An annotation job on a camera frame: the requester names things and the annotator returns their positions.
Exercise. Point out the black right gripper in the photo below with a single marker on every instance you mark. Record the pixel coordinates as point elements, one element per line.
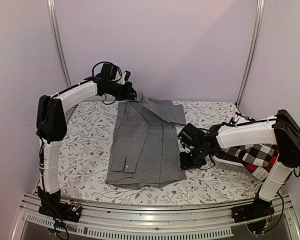
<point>185,165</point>

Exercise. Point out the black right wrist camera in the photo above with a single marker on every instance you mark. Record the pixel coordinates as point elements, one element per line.
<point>191,136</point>

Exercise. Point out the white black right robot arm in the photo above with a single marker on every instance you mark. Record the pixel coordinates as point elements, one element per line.
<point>280,130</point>

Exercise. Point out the aluminium frame post right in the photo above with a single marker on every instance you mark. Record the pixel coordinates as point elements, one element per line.
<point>252,51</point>

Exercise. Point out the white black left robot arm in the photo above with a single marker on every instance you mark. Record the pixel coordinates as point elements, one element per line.
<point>51,127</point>

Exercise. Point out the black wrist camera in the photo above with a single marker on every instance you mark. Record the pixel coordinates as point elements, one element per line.
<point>113,73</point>
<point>191,136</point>

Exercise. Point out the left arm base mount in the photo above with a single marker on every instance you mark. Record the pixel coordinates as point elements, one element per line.
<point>67,211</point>

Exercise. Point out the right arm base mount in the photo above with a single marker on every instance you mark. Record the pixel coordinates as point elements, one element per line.
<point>257,209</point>

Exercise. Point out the aluminium frame post left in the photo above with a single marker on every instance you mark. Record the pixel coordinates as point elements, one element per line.
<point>51,6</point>

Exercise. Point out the black white checkered shirt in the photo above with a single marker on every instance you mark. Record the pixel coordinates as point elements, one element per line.
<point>254,150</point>

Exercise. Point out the aluminium frame post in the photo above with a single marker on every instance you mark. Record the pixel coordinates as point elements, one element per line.
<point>252,51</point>
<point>51,6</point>

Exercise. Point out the red black plaid shirt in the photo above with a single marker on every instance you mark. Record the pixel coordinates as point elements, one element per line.
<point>258,167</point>

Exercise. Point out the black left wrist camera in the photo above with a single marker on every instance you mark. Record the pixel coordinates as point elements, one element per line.
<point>113,73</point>

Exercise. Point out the white plastic laundry basket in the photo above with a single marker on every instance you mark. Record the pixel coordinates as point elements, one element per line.
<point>229,165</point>

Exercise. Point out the aluminium front rail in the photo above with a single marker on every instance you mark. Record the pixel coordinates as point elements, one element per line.
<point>105,221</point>

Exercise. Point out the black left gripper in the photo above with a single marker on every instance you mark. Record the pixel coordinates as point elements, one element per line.
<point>127,94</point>

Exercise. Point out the floral patterned table cloth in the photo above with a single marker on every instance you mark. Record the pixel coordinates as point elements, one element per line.
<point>83,162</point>

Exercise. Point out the grey long sleeve shirt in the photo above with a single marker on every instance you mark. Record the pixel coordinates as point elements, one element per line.
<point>145,149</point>

